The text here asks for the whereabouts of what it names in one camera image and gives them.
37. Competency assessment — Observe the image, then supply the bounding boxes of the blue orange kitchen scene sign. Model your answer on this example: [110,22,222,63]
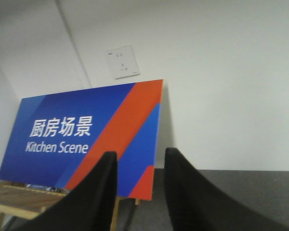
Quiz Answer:
[0,79,163,200]

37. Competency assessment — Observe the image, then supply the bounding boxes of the wooden stand table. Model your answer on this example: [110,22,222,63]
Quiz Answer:
[0,180,142,231]

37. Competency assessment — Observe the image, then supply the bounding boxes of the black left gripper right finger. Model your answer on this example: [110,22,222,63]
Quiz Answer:
[164,147,289,231]

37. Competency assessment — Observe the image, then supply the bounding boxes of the white wall socket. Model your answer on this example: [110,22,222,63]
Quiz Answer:
[106,45,140,79]

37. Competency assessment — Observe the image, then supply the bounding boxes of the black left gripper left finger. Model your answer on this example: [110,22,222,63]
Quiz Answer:
[16,152,118,231]

